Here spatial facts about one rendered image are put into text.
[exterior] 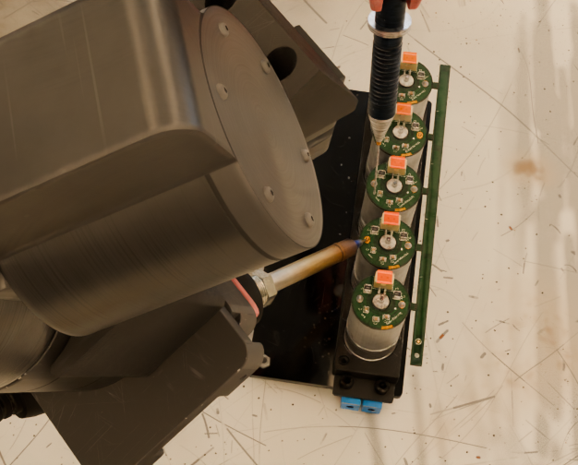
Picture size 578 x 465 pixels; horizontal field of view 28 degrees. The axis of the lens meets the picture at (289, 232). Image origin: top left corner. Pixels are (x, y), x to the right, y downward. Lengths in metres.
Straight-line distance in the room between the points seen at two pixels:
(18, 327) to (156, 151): 0.08
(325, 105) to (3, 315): 0.10
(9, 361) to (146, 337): 0.05
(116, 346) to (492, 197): 0.32
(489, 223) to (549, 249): 0.03
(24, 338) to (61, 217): 0.06
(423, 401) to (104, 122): 0.35
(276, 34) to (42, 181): 0.09
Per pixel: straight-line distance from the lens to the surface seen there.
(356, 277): 0.53
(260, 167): 0.24
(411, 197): 0.52
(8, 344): 0.29
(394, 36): 0.43
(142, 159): 0.22
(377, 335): 0.50
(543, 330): 0.57
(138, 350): 0.33
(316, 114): 0.31
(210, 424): 0.54
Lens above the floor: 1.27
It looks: 65 degrees down
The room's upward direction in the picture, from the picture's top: 5 degrees clockwise
